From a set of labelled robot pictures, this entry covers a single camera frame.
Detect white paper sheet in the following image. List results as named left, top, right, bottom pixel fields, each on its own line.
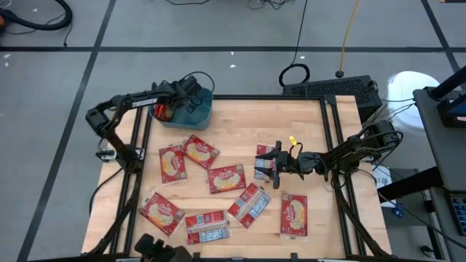
left=371, top=165, right=398, bottom=208

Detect black pole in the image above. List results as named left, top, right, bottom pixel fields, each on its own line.
left=427, top=65, right=466, bottom=101

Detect grey equipment cart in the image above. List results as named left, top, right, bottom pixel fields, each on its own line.
left=413, top=87, right=466, bottom=262

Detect black computer case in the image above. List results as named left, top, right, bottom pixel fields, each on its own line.
left=282, top=75, right=383, bottom=114

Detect dark blue device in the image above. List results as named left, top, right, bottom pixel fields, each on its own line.
left=436, top=98, right=466, bottom=128

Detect yellow hanging cable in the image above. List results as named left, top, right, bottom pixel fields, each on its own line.
left=335, top=0, right=361, bottom=79

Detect teal plastic basket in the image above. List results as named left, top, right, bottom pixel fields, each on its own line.
left=148, top=85, right=214, bottom=131

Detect black looped cable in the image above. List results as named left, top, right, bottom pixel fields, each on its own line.
left=278, top=0, right=312, bottom=89

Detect thick black hose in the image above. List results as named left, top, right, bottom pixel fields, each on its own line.
left=0, top=0, right=74, bottom=32

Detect long black floor cable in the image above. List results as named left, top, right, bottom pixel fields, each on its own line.
left=378, top=191, right=466, bottom=251

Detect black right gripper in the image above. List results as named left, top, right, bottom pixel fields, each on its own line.
left=255, top=140, right=304, bottom=190

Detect black aluminium table frame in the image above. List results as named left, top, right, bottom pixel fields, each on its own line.
left=87, top=93, right=392, bottom=262

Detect white round stool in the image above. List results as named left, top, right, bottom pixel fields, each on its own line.
left=386, top=71, right=441, bottom=138

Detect thin black floor cable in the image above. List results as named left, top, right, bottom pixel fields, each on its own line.
left=163, top=0, right=212, bottom=7

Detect tangled black cables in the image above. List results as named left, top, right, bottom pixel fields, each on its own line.
left=247, top=0, right=292, bottom=11

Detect black cart support beam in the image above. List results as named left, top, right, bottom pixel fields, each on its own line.
left=377, top=166, right=443, bottom=203

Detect dark keyboard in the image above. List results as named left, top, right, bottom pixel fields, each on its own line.
left=449, top=196, right=466, bottom=237

